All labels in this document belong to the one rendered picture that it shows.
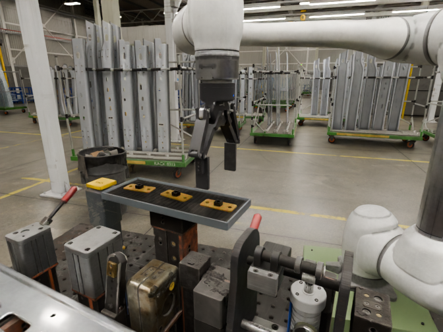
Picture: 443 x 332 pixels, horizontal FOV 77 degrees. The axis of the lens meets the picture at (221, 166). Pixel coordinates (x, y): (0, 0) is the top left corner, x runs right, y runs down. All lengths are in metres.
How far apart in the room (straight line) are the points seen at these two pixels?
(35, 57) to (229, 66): 3.51
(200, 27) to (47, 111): 3.51
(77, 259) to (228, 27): 0.56
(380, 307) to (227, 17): 0.54
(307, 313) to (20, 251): 0.70
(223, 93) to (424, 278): 0.68
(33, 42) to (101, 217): 3.26
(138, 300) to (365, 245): 0.69
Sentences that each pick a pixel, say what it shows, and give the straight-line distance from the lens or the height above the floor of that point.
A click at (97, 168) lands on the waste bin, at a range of 3.06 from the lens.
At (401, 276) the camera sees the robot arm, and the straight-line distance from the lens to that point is 0.95.
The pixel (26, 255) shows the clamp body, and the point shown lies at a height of 1.01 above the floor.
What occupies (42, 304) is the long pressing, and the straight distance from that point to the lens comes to 0.75.
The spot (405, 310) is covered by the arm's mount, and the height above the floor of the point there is 0.77.
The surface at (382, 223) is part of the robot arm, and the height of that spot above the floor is 1.03.
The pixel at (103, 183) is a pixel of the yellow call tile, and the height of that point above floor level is 1.16.
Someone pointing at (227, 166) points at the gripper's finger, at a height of 1.24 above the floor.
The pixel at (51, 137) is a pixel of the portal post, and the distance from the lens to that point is 4.03.
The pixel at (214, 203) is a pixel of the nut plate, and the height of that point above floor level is 1.17.
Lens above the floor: 1.45
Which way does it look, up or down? 17 degrees down
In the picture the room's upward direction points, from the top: straight up
